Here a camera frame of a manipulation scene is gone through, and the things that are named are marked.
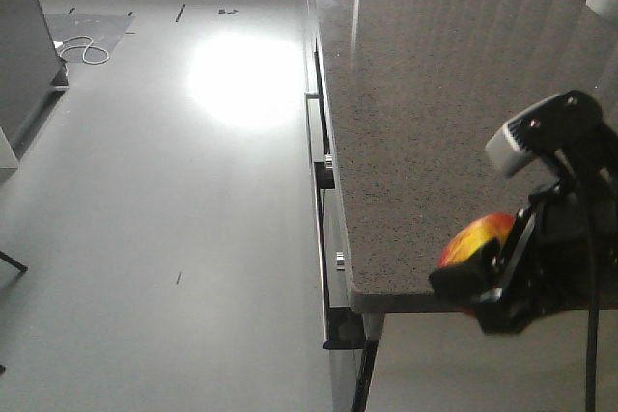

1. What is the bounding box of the chrome drawer knob lower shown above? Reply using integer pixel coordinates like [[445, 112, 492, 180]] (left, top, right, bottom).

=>
[[335, 251, 346, 271]]

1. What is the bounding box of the grey speckled kitchen counter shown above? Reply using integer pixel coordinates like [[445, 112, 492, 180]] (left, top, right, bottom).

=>
[[303, 0, 618, 412]]

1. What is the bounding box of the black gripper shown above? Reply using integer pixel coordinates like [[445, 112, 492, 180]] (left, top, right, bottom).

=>
[[429, 181, 617, 334]]

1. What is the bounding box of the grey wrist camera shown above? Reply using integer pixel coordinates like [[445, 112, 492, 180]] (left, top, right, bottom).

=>
[[485, 94, 566, 178]]

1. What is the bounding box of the red yellow apple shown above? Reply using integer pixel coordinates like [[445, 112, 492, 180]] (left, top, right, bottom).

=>
[[437, 212, 515, 267]]

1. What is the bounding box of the chrome drawer knob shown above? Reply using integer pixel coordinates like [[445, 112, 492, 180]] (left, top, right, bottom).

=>
[[335, 251, 346, 271], [324, 153, 333, 170]]

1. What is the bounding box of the grey cabinet at left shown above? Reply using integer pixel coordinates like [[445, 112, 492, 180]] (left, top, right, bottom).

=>
[[1, 0, 67, 147]]

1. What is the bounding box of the dark floor mat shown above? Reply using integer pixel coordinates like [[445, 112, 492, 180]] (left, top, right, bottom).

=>
[[45, 14, 134, 65]]

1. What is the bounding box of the white coiled floor cable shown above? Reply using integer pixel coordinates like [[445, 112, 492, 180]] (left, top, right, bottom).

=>
[[55, 35, 112, 66]]

